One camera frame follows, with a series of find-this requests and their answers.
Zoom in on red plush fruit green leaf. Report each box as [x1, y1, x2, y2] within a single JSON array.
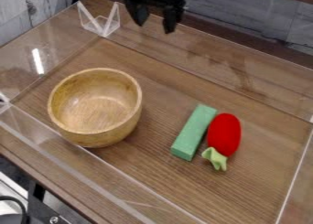
[[202, 113, 243, 171]]

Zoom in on black cable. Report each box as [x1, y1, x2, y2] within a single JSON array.
[[0, 196, 30, 224]]

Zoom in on clear acrylic tray wall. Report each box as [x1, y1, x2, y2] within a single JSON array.
[[0, 91, 312, 224]]

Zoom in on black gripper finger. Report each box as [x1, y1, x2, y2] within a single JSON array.
[[125, 0, 150, 27], [164, 5, 185, 34]]

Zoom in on green rectangular block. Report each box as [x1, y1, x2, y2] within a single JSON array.
[[170, 104, 217, 161]]

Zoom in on black metal table leg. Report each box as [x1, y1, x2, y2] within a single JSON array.
[[28, 179, 47, 202]]

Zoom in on wooden bowl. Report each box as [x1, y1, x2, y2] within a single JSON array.
[[47, 68, 144, 148]]

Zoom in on clear acrylic corner bracket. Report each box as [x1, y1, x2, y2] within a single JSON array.
[[78, 1, 121, 37]]

